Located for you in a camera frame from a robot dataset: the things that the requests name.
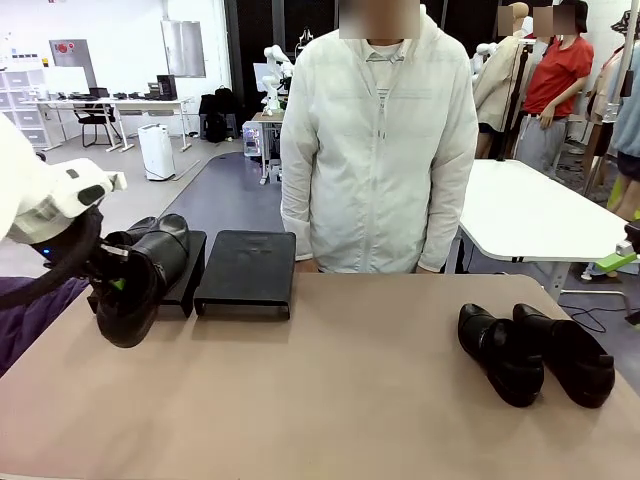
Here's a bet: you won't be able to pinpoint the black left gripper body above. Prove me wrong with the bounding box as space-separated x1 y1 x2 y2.
37 207 109 281

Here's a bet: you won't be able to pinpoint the person's left forearm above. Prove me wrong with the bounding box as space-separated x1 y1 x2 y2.
417 189 469 274

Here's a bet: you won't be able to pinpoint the person's right forearm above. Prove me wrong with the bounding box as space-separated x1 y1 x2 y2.
280 189 321 264

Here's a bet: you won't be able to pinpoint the black metal shoe stand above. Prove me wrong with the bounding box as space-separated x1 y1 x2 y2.
87 229 209 320
193 229 297 321

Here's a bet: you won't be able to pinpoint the blue jeans legs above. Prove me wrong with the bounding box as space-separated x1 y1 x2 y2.
579 262 624 282

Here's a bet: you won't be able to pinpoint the purple cloth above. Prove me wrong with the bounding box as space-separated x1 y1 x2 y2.
0 277 94 376

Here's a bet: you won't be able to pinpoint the white air purifier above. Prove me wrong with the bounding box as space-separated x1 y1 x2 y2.
137 123 176 181

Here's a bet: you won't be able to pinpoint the white side table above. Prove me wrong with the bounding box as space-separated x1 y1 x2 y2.
457 158 640 306

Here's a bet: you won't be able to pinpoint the black office chair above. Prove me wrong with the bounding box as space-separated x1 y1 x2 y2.
74 103 124 150

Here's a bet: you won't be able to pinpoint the white drawer unit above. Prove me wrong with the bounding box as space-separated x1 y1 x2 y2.
0 67 51 151

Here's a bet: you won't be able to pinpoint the long white desk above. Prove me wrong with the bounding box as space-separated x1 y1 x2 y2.
19 95 194 154

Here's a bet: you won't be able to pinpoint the black backpack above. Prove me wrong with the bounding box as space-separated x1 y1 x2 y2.
199 85 240 144

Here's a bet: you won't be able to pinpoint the computer case with lights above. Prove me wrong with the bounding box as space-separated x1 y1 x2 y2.
242 123 265 159

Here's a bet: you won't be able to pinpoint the black tripod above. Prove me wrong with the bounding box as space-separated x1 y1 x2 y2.
496 37 535 164

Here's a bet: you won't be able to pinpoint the grey panel with red button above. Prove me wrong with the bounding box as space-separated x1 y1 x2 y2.
48 38 99 89

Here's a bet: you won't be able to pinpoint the black hat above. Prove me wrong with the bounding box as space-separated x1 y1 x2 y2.
609 8 640 35

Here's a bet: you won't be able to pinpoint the small white background robot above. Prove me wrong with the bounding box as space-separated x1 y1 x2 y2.
263 44 294 117

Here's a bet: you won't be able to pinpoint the person in white jacket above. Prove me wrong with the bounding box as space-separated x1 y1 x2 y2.
279 0 480 275

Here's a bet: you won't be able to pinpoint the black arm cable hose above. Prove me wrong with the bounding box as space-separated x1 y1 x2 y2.
0 207 104 311

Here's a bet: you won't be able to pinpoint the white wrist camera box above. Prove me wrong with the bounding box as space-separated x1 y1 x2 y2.
74 172 129 207

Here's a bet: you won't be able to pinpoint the wooden top pedestal table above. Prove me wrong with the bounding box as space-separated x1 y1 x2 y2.
249 112 284 186

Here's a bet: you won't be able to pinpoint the grey metal wall panel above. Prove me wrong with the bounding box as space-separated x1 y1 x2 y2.
160 20 206 78

